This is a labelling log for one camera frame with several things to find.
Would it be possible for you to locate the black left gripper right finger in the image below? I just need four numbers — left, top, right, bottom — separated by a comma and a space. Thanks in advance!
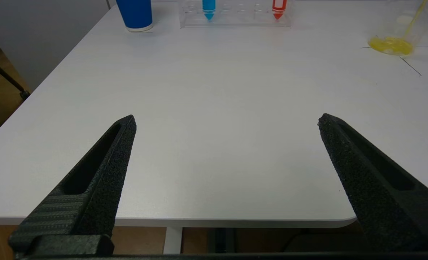
318, 113, 428, 253

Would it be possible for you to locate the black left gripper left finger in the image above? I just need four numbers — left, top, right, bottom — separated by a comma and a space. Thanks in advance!
8, 115, 137, 257

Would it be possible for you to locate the clear glass beaker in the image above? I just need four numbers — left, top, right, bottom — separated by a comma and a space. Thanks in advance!
368, 0, 428, 56

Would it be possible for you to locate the red pigment test tube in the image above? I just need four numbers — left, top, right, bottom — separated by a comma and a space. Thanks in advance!
272, 0, 288, 20

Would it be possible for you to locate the blue pigment test tube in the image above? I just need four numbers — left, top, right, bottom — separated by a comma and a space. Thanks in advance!
202, 0, 217, 21

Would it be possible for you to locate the clear acrylic test tube rack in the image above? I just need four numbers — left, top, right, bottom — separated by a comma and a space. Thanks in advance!
178, 0, 293, 29

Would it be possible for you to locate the white table leg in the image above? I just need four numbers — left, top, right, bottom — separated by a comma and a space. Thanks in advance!
163, 227, 183, 254

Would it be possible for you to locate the black metal stand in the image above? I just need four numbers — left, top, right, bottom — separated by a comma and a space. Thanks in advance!
0, 54, 31, 101

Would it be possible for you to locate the blue white paper cup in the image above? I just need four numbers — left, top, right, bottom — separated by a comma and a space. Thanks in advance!
116, 0, 153, 32

